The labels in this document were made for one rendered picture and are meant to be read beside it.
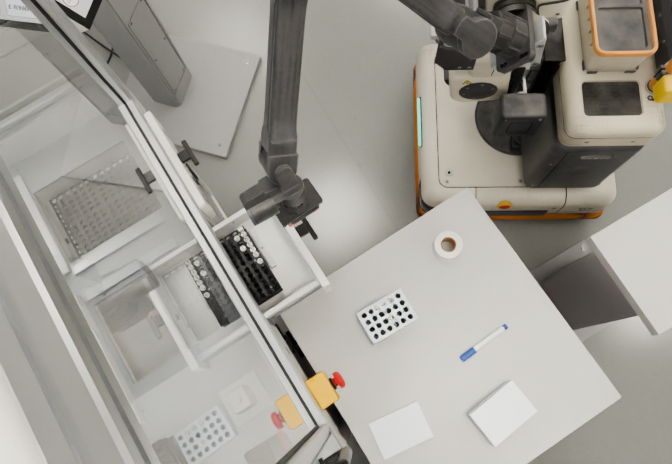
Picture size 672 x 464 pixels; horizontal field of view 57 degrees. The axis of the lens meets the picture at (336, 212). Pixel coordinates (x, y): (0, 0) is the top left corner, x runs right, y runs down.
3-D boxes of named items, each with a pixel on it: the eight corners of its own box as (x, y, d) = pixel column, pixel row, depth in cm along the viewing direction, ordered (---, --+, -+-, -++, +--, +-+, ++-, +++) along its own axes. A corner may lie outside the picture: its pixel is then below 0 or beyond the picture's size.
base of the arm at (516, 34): (536, 58, 121) (531, 3, 124) (508, 46, 117) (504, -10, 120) (502, 75, 128) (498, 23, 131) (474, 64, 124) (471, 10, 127)
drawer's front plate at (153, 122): (162, 126, 164) (148, 109, 153) (217, 216, 157) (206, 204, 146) (157, 130, 164) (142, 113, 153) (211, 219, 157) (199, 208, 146)
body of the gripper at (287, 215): (268, 204, 135) (263, 195, 128) (307, 179, 136) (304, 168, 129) (284, 229, 133) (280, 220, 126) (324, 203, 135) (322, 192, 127)
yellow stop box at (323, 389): (326, 369, 144) (324, 368, 137) (343, 396, 142) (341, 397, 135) (307, 381, 144) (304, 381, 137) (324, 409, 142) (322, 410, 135)
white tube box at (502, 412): (506, 379, 149) (511, 379, 144) (531, 409, 147) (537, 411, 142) (466, 413, 148) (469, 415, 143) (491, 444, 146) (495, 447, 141)
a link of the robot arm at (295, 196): (308, 190, 122) (295, 166, 123) (277, 207, 121) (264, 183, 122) (311, 200, 128) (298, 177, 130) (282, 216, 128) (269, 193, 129)
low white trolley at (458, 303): (436, 245, 235) (467, 186, 162) (537, 390, 220) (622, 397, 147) (305, 330, 230) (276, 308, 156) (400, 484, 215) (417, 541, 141)
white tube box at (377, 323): (399, 290, 156) (400, 288, 152) (417, 319, 154) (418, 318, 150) (356, 315, 155) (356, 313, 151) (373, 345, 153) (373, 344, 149)
